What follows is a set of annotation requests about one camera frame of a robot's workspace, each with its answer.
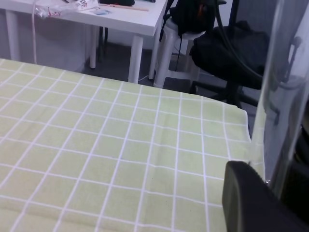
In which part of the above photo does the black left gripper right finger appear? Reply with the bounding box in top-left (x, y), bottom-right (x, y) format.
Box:
top-left (281, 127), bottom-right (309, 218)

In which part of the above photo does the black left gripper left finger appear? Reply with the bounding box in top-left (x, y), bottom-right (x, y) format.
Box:
top-left (222, 161), bottom-right (309, 232)

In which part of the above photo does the clear glass test tube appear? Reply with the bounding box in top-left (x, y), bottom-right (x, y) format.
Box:
top-left (248, 0), bottom-right (309, 196)

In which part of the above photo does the green checkered tablecloth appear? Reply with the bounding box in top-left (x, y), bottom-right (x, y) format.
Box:
top-left (0, 59), bottom-right (265, 232)

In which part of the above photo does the black office chair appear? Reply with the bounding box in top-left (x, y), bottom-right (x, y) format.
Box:
top-left (190, 0), bottom-right (269, 108)

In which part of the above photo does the white plastic stool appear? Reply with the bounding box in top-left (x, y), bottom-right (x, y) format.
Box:
top-left (149, 19), bottom-right (204, 88)

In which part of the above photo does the black backpack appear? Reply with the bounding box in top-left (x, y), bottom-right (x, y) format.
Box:
top-left (163, 0), bottom-right (219, 72)

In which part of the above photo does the white desk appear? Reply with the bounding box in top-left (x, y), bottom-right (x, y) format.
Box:
top-left (0, 0), bottom-right (167, 83)

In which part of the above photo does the clear plastic bag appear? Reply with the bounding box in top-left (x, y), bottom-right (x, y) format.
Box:
top-left (32, 0), bottom-right (98, 18)

